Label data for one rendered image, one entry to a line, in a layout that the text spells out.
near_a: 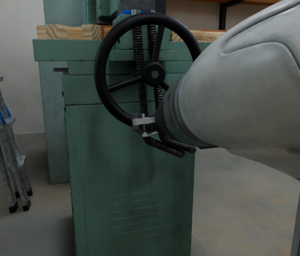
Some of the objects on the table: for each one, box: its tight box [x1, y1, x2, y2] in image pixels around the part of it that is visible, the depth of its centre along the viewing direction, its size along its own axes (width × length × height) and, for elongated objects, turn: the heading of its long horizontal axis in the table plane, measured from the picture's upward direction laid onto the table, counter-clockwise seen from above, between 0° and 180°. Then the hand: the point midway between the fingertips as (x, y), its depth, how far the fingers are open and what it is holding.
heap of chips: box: [192, 31, 216, 42], centre depth 97 cm, size 9×14×4 cm, turn 17°
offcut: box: [46, 24, 68, 39], centre depth 80 cm, size 4×4×4 cm
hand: (150, 128), depth 54 cm, fingers closed
